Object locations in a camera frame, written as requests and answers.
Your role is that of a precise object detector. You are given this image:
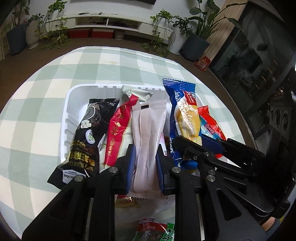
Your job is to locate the blue shutiao chips bag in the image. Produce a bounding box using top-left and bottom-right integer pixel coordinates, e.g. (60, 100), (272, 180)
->
(200, 117), (217, 140)

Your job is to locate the black snack packet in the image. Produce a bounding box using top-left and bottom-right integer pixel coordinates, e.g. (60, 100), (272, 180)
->
(47, 98), (119, 189)

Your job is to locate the tall plant dark pot right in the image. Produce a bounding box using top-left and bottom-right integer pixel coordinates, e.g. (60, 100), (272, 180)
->
(181, 1), (246, 62)

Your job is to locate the white tv console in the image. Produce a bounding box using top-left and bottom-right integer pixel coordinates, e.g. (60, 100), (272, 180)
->
(46, 12), (174, 42)

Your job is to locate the trailing vine plant right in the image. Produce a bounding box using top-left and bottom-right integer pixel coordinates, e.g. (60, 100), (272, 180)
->
(143, 9), (174, 57)

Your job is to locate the plant in white pot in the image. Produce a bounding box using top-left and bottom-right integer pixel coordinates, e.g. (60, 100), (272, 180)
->
(26, 13), (44, 50)
(169, 16), (193, 55)

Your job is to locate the white red long snack bag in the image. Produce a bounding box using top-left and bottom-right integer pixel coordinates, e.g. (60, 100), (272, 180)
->
(99, 85), (153, 172)

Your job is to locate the wall mounted black television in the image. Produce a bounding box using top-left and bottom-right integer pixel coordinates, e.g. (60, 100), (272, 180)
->
(135, 0), (156, 5)

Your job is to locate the pale pink packet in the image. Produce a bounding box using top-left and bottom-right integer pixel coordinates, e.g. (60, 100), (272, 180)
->
(129, 100), (167, 199)

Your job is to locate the green checkered tablecloth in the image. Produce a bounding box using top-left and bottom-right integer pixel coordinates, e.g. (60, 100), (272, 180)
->
(1, 46), (243, 237)

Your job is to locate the red storage box left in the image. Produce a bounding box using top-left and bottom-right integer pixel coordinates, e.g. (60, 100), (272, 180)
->
(68, 28), (90, 39)

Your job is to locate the tall plant dark pot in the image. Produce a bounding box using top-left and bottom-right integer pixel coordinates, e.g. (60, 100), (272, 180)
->
(6, 0), (31, 56)
(181, 1), (246, 62)

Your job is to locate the vine plant on stand left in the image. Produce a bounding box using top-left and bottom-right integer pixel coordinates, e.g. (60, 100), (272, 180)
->
(40, 0), (70, 50)

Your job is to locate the tall plant dark pot left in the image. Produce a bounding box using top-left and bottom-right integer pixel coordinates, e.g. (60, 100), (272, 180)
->
(6, 0), (31, 56)

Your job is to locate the gold red candy packet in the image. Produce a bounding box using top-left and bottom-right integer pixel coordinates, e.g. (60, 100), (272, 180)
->
(115, 195), (139, 208)

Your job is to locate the blue cake snack packet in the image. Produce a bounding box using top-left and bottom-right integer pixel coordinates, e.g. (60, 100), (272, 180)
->
(163, 78), (202, 167)

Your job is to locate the plant in white pot left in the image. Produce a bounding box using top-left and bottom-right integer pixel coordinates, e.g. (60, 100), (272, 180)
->
(26, 13), (44, 50)

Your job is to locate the red storage box right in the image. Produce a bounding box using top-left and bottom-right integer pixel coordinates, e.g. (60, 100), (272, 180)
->
(90, 28), (114, 39)

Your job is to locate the red paper bag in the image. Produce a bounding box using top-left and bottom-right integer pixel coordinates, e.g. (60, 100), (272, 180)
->
(195, 56), (211, 72)

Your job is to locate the plant in white pot right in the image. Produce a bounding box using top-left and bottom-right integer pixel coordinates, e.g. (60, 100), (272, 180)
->
(169, 16), (193, 55)

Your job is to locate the green red snack packet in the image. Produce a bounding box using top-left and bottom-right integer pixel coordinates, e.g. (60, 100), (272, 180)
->
(132, 217), (175, 241)

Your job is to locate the red storage box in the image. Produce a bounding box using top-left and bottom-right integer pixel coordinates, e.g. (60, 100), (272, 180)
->
(90, 28), (114, 39)
(68, 28), (90, 39)

